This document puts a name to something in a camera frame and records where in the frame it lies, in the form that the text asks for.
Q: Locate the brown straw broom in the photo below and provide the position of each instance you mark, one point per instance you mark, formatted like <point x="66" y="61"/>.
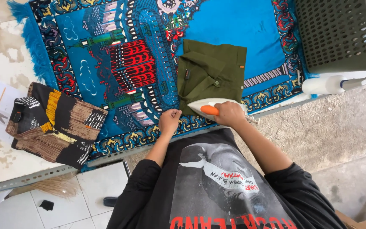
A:
<point x="57" y="187"/>

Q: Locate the black shoe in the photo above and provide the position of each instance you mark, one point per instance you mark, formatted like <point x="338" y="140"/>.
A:
<point x="110" y="201"/>

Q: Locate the black fabric scrap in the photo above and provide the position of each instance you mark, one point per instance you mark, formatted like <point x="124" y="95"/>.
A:
<point x="46" y="205"/>

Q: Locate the black printed t-shirt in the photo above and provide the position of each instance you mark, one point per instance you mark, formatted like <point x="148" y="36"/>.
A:
<point x="157" y="197"/>

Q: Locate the black brown patterned folded cloth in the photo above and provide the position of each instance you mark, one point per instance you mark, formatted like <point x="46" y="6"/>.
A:
<point x="62" y="124"/>

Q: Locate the olive green shirt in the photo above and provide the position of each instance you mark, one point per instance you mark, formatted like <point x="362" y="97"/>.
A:
<point x="211" y="70"/>

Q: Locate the person's left hand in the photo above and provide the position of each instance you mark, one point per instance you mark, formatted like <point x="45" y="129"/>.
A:
<point x="169" y="122"/>

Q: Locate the person's right hand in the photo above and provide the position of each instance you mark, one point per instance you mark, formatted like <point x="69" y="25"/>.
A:
<point x="232" y="114"/>

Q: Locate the dark green perforated basket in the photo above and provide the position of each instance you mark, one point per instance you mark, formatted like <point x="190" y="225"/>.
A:
<point x="338" y="31"/>

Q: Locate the person's right fingers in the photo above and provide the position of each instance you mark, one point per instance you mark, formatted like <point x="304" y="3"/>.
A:
<point x="218" y="114"/>

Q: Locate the white spray bottle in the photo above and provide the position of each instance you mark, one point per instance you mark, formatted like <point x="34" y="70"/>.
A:
<point x="321" y="85"/>

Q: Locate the person's left fingers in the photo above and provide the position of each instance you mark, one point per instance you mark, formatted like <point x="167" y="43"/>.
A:
<point x="172" y="113"/>

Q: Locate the blue patterned prayer rug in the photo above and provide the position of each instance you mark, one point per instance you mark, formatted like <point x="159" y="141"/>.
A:
<point x="233" y="25"/>

